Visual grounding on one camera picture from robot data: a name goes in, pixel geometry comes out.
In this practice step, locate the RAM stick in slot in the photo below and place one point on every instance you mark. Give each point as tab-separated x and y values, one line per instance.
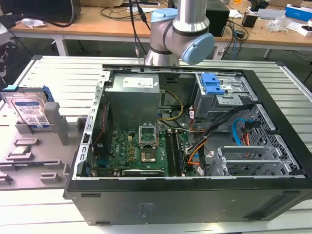
180	153
171	153

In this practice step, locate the CPU socket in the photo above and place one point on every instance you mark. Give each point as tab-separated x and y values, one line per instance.
148	156

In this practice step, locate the black computer tower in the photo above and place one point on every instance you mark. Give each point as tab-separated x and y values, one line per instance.
219	22

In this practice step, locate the white open box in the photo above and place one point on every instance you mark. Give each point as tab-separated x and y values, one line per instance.
304	29

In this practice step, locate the large black box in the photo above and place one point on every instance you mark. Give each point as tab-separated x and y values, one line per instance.
36	9

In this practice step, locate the wooden desk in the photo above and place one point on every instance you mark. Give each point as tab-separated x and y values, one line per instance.
102	26

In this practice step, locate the grey power supply unit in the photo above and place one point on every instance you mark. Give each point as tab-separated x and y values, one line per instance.
131	102

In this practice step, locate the small black box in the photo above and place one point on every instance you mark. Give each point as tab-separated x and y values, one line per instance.
249	20

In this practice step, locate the black graphics card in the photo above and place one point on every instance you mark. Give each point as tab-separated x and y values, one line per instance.
143	172

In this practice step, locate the green motherboard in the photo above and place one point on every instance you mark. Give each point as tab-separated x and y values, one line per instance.
122	151

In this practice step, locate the black open PC case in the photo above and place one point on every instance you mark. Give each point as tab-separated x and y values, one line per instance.
170	204

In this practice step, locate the grey parts rack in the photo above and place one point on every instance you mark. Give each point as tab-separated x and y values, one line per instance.
36	156

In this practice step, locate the clear plastic bags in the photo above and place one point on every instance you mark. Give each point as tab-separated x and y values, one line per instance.
279	24

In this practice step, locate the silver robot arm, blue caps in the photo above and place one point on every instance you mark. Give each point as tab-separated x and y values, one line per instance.
190	14

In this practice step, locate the crumpled white plastic wrap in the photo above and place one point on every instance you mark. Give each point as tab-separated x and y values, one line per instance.
33	22

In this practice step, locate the flat grey box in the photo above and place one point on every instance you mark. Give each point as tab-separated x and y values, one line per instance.
270	13

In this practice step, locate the CPU chip on rack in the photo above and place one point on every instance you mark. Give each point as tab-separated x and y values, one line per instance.
22	150

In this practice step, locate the black case fan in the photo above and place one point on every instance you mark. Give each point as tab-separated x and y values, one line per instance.
100	136

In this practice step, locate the hard disk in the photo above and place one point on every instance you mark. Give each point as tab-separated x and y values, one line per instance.
26	109

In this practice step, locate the perforated metal disk bay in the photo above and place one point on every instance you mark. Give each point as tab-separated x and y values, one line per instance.
243	161

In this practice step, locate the blue cardboard box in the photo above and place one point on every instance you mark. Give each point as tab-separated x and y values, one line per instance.
298	11

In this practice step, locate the metal disk bay cage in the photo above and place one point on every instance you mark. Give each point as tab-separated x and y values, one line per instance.
219	107

